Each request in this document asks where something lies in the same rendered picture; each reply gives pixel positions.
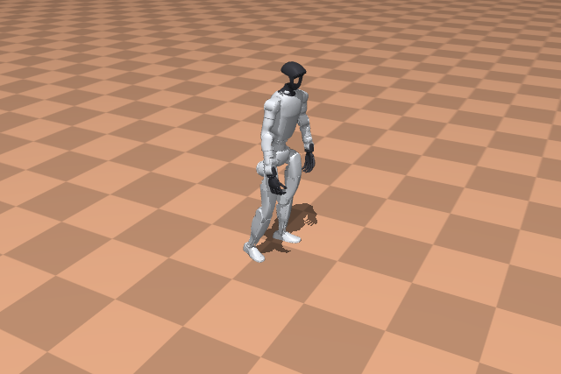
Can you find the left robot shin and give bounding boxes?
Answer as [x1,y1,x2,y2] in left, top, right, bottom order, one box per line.
[276,196,294,235]

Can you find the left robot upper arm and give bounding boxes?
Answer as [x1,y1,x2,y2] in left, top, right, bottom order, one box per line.
[297,89,309,126]

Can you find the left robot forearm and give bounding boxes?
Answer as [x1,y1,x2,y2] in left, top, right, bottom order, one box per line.
[300,123,314,150]

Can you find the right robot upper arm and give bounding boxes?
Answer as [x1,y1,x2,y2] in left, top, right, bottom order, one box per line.
[260,97,281,142]

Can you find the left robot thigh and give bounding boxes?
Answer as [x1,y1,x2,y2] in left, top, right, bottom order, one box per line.
[276,149,302,205]

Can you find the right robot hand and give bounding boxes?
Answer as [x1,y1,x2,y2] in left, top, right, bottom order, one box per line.
[266,166,287,195]

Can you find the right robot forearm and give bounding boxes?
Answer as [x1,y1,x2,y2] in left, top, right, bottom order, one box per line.
[261,133,276,175]

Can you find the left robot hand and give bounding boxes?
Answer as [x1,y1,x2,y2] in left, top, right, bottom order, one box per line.
[302,143,315,173]

